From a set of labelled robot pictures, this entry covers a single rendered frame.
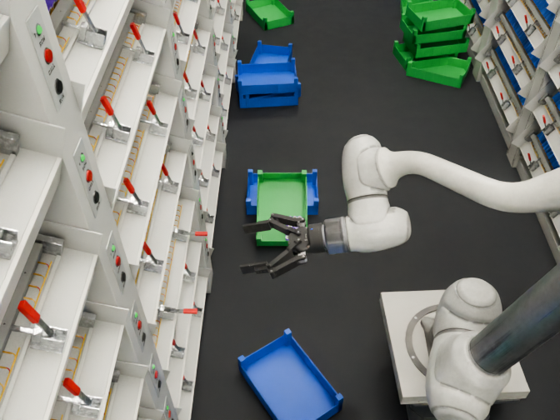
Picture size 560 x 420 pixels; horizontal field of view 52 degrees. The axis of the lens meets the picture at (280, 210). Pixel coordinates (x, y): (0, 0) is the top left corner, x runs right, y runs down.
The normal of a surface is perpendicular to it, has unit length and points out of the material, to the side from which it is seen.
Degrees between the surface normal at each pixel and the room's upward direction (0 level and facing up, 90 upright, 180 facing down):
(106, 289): 90
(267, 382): 0
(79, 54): 21
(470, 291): 7
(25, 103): 90
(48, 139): 90
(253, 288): 0
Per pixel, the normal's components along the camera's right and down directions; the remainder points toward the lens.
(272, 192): -0.01, -0.39
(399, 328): 0.00, -0.70
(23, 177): 0.34, -0.66
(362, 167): -0.50, -0.13
